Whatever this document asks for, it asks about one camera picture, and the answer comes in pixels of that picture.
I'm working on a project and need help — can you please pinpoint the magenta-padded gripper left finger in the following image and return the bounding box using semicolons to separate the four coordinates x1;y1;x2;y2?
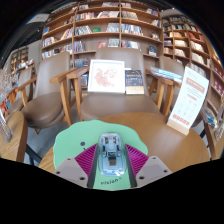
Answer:
52;143;100;190

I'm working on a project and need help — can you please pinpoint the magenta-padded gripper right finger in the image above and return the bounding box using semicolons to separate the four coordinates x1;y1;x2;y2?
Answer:
123;143;173;188

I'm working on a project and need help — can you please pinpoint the transparent computer mouse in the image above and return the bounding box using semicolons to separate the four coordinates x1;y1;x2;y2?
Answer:
97;132;128;177

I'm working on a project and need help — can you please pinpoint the green blob-shaped mouse pad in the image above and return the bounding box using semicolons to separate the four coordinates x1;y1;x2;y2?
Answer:
52;119;149;192

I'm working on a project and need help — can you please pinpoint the white red sign, wooden base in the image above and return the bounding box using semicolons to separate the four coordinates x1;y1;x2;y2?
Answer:
166;65;210;136

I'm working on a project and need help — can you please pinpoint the dark hardcover book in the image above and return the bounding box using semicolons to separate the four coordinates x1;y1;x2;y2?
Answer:
124;69;145;96

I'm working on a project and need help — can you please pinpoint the stack of blue magazines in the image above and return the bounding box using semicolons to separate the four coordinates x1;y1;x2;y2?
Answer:
201;106;219;129

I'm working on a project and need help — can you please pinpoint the white framed floral picture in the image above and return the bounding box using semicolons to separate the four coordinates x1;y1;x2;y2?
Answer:
87;58;126;94

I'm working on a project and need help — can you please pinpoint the stack of light blue books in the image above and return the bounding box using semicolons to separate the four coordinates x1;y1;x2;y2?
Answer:
149;65;184;84

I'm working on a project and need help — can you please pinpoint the distant small wooden bookshelf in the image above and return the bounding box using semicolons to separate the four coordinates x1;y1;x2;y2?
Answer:
9;45;36;79

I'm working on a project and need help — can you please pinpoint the angled wooden bookshelf unit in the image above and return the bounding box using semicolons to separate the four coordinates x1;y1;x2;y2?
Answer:
161;13;224;128

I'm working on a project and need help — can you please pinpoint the wide wooden bookshelf unit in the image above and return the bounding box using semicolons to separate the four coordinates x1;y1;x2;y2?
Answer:
40;0;164;88

